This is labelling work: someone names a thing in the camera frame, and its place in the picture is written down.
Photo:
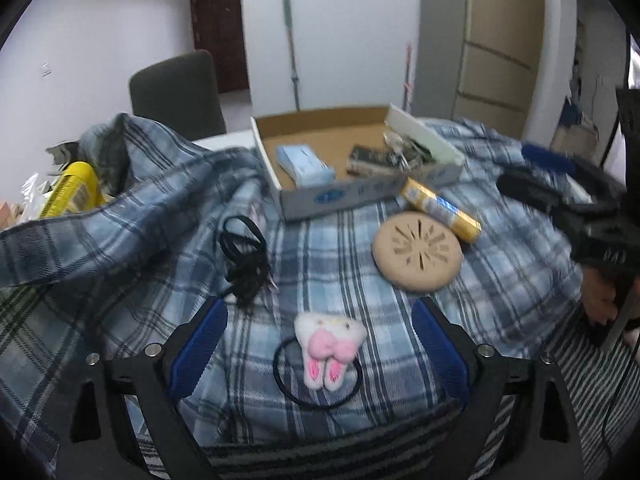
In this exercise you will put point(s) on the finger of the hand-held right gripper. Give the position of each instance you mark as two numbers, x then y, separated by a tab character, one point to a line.
547	157
530	187

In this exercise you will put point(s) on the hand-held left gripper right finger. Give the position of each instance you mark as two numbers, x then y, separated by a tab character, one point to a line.
445	355

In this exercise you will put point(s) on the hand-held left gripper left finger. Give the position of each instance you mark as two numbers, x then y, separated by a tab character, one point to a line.
197	355

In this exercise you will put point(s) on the cardboard box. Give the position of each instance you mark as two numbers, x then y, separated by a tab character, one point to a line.
330	160

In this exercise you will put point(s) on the light blue mask packet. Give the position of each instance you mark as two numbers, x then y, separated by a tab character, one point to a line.
302	162

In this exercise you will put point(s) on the person's right hand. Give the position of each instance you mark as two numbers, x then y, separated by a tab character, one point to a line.
597	295

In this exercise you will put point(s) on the beige cabinet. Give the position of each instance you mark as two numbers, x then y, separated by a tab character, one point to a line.
575	137

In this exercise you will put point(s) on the blue cloth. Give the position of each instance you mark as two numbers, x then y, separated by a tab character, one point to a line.
569	110

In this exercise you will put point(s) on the gold and blue tube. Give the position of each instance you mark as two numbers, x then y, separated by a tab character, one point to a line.
440	210

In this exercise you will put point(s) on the round beige wooden disc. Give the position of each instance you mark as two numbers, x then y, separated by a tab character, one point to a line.
417	252

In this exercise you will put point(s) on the gold refrigerator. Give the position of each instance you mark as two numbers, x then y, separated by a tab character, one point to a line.
490	40

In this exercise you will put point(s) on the grey striped cloth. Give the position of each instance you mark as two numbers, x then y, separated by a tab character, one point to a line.
350	455

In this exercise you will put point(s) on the blue plaid blanket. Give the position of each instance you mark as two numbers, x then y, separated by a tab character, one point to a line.
175	200

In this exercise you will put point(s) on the yellow canister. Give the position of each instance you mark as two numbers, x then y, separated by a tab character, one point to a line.
72	190

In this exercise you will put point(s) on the clear plastic bag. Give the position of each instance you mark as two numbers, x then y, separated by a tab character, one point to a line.
35	190

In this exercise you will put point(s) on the pink toothpick jar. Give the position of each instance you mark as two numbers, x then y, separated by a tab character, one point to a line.
7	215

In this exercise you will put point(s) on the grey tray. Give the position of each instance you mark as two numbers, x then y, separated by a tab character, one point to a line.
62	151

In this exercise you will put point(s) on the grey chair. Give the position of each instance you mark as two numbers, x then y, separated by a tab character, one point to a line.
175	92

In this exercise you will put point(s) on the dark brown door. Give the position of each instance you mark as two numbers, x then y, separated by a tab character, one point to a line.
220	30

